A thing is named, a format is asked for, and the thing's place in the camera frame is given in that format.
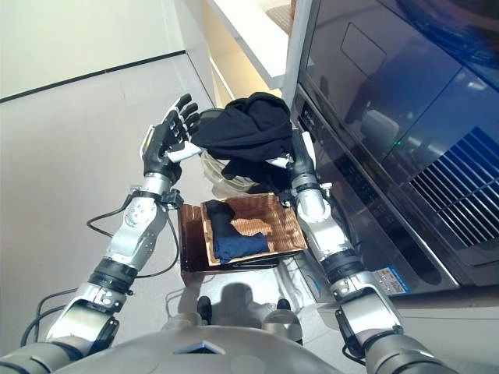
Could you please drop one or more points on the grey robot torso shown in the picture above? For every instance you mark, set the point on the grey robot torso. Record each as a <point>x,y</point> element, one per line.
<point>202,362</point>

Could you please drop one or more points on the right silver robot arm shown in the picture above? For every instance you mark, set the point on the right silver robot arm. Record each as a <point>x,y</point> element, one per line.
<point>323,233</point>

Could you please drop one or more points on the brown wicker laundry basket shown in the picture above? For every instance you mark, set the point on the brown wicker laundry basket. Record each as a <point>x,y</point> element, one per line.
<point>280,233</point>

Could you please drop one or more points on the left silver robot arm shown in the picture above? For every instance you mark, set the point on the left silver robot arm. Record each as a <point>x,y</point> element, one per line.
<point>136,230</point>

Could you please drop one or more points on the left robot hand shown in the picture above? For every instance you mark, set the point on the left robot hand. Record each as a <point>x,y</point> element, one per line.
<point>160,152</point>

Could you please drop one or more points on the white shelf cabinet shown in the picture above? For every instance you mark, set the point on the white shelf cabinet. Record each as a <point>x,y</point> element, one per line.
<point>249,39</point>

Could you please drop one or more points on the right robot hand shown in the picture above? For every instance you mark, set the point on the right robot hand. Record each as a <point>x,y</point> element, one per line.
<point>302,167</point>

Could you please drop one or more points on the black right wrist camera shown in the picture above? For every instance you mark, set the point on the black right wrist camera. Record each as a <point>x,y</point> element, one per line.
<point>286,198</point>

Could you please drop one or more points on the round dryer door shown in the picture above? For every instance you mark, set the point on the round dryer door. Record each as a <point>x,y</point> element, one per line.
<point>448,9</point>

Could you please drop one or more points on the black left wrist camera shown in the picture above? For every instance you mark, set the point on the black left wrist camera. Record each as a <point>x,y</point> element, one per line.
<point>171,196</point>

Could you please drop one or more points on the blue garment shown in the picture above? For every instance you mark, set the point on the blue garment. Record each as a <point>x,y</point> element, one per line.
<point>241,247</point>

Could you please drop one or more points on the left silver robot leg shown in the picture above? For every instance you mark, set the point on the left silver robot leg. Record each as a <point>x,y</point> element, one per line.
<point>204,308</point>

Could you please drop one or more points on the round glass washer door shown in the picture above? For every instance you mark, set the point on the round glass washer door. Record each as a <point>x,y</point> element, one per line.
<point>212,171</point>

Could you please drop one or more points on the black sweater with orange cuffs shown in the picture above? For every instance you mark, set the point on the black sweater with orange cuffs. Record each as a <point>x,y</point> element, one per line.
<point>249,128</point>

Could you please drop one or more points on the dark brown glossy stand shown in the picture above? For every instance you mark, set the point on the dark brown glossy stand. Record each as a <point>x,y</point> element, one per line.
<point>191,241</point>

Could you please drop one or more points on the blue platform sticker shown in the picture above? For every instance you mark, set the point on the blue platform sticker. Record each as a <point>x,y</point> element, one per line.
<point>313,286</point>

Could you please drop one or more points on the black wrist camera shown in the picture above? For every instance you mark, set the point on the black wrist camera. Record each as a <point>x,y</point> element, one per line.
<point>171,196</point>
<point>286,198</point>

